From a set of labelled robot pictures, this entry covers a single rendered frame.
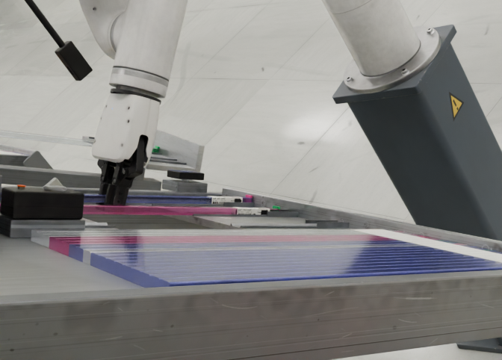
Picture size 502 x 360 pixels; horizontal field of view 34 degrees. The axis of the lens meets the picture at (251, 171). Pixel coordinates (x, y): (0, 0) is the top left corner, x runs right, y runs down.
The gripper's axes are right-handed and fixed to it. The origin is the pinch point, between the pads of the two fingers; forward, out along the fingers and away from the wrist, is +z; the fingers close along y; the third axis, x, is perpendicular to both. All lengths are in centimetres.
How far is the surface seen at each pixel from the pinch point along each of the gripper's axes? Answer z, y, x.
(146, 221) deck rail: 2.7, -8.0, 11.3
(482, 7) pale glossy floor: -94, -87, 179
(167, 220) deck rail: 1.9, -8.0, 15.3
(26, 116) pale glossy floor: -28, -360, 131
